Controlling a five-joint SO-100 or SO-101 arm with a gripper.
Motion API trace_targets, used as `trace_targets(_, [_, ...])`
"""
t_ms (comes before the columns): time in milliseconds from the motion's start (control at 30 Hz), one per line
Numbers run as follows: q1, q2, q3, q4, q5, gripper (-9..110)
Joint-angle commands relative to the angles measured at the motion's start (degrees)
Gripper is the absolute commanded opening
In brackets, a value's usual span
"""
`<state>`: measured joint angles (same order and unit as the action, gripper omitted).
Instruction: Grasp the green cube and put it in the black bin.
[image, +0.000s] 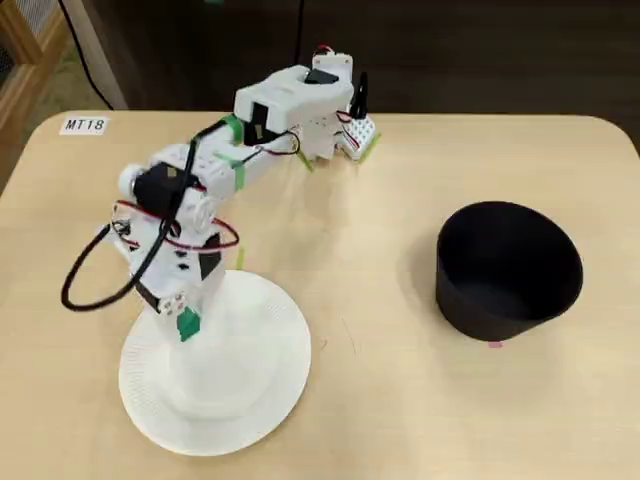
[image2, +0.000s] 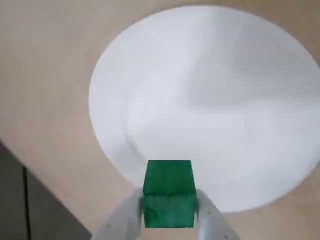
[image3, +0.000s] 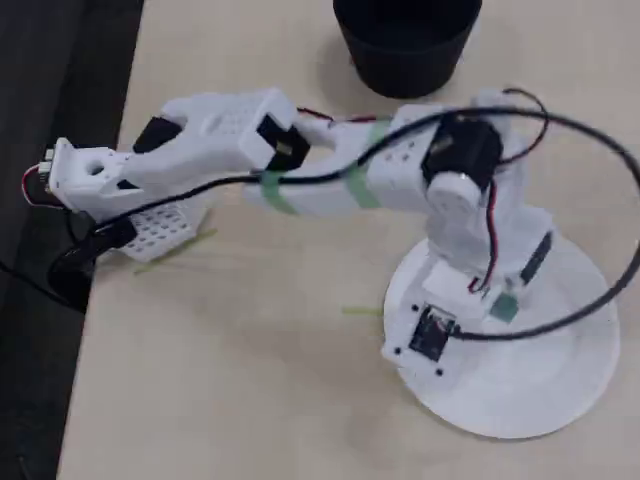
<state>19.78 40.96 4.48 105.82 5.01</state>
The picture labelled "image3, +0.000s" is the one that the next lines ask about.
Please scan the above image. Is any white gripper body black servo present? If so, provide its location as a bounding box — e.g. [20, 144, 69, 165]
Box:
[427, 198, 555, 282]

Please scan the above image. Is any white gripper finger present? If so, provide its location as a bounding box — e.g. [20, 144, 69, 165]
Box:
[514, 231, 556, 302]
[477, 278, 504, 308]

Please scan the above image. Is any green cube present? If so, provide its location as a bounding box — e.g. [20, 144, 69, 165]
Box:
[488, 292, 519, 324]

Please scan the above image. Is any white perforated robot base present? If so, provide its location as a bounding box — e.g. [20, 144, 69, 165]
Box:
[104, 202, 211, 264]

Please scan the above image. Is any black round bin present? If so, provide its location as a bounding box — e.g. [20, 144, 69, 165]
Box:
[332, 0, 484, 100]

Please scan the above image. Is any white paper plate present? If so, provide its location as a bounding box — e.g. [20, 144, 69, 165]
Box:
[382, 237, 622, 440]

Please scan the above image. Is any green tape band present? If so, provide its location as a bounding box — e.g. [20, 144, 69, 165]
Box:
[346, 119, 392, 210]
[258, 168, 299, 217]

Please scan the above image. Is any black table clamp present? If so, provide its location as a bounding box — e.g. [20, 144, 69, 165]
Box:
[47, 219, 139, 311]

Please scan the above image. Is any red servo wire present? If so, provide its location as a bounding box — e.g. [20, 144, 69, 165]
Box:
[467, 88, 550, 296]

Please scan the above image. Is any thick black camera cable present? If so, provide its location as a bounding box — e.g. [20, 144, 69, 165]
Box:
[92, 107, 640, 344]

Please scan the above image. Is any white gripper camera module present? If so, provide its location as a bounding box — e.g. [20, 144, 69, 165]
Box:
[382, 264, 489, 389]

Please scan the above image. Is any thin black power cable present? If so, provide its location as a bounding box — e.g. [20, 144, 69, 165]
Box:
[0, 259, 66, 306]

